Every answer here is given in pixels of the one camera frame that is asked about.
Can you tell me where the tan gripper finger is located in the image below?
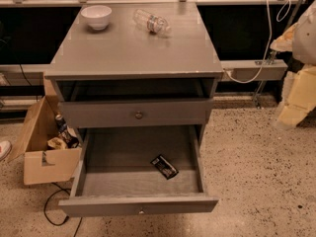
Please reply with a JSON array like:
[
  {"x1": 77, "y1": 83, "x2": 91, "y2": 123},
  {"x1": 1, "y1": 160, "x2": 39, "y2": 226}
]
[
  {"x1": 270, "y1": 24, "x2": 297, "y2": 52},
  {"x1": 276, "y1": 64, "x2": 316, "y2": 129}
]

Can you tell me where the black rxbar chocolate wrapper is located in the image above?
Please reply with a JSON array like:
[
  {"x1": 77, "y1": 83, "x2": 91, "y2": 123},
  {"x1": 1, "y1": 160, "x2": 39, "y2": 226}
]
[{"x1": 151, "y1": 155, "x2": 179, "y2": 180}]

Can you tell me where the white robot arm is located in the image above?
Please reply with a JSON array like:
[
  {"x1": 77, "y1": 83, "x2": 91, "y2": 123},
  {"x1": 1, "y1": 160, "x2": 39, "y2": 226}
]
[{"x1": 271, "y1": 1, "x2": 316, "y2": 129}]

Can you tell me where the grey wooden drawer cabinet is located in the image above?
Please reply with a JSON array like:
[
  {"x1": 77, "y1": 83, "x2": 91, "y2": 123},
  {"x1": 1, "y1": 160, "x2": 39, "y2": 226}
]
[{"x1": 43, "y1": 2, "x2": 225, "y2": 143}]

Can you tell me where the open grey middle drawer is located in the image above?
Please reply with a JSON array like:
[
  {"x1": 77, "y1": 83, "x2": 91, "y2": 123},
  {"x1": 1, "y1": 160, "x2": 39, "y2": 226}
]
[{"x1": 59, "y1": 125, "x2": 218, "y2": 217}]

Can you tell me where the closed grey top drawer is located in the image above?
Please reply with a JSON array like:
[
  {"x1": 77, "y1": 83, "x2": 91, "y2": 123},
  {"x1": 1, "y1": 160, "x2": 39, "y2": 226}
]
[{"x1": 59, "y1": 100, "x2": 212, "y2": 128}]

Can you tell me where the diagonal metal pole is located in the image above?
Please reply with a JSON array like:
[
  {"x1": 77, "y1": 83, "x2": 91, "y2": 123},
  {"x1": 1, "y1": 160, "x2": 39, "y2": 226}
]
[{"x1": 252, "y1": 0, "x2": 312, "y2": 110}]

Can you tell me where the clear plastic water bottle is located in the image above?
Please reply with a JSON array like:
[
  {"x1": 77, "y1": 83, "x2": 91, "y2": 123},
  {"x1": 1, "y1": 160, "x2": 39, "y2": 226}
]
[{"x1": 133, "y1": 9, "x2": 172, "y2": 36}]

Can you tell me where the white ceramic bowl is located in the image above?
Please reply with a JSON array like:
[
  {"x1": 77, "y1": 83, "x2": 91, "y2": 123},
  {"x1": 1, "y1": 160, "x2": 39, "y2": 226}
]
[{"x1": 81, "y1": 5, "x2": 112, "y2": 30}]

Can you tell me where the soda can in box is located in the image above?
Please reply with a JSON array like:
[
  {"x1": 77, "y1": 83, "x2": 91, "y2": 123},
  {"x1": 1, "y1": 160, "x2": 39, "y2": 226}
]
[{"x1": 55, "y1": 114, "x2": 67, "y2": 132}]

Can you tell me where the snack bag in box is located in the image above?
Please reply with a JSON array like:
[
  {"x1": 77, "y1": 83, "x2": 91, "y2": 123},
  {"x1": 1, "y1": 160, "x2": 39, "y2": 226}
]
[{"x1": 47, "y1": 137, "x2": 67, "y2": 150}]

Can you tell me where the open cardboard box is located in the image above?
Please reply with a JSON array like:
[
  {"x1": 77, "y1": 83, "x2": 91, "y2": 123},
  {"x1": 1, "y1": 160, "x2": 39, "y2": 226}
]
[{"x1": 6, "y1": 76, "x2": 83, "y2": 186}]

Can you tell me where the white red shoe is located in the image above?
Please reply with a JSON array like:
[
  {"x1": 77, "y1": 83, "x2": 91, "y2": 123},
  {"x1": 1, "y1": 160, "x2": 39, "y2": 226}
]
[{"x1": 0, "y1": 140, "x2": 12, "y2": 161}]

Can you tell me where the grey metal rail shelf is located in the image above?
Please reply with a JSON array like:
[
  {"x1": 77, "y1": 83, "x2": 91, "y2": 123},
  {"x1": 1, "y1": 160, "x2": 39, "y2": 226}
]
[{"x1": 221, "y1": 59, "x2": 287, "y2": 82}]

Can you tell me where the black floor cable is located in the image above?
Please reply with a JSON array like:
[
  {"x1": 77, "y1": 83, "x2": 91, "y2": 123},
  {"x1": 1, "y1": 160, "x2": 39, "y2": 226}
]
[{"x1": 42, "y1": 182, "x2": 83, "y2": 237}]

